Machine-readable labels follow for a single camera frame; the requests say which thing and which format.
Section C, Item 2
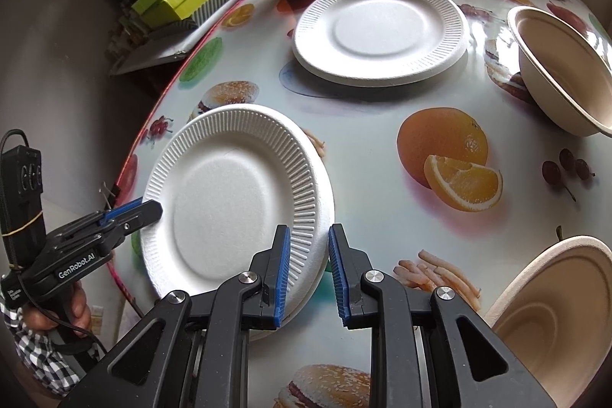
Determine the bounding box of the large beige paper bowl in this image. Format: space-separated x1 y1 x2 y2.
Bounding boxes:
484 235 611 407

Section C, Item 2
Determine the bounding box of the white paper plate stack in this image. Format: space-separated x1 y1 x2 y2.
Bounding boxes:
293 0 469 88

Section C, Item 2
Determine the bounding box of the person left hand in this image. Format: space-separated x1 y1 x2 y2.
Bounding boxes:
23 282 91 336

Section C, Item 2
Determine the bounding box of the black binder clip left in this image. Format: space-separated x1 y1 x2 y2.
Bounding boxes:
99 181 120 210

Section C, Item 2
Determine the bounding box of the checkered shirt sleeve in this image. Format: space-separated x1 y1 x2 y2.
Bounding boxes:
1 298 80 398

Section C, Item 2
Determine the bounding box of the grey side shelf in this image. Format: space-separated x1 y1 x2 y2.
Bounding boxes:
109 21 213 76

